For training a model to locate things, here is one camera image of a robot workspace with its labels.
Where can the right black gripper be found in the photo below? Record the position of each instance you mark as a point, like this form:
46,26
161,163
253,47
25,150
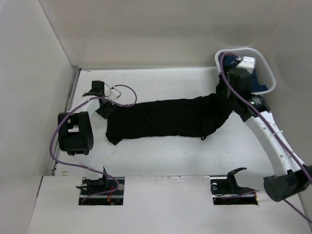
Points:
225,90

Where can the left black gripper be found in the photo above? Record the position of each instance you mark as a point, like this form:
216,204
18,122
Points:
105,113

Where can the black trousers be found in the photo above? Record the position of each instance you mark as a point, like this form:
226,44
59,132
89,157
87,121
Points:
197,117

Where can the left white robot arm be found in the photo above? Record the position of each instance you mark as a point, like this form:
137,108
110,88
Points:
75,135

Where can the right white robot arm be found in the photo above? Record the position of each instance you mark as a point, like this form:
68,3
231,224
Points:
291,175

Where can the blue folded trousers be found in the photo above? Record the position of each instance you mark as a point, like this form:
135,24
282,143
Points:
230,61

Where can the white plastic basket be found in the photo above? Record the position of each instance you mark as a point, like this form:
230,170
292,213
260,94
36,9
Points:
265,76

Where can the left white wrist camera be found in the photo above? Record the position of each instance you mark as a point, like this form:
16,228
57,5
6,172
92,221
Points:
114,94

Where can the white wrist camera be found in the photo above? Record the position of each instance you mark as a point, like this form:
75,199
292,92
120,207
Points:
247,63
114,94

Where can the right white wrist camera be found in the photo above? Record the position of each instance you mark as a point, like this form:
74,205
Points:
247,63

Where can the aluminium table edge rail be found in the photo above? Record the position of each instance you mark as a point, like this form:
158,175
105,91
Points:
62,118

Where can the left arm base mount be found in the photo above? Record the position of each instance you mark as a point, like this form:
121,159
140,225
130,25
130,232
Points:
103,191

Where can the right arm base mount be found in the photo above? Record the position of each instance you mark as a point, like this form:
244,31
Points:
226,191

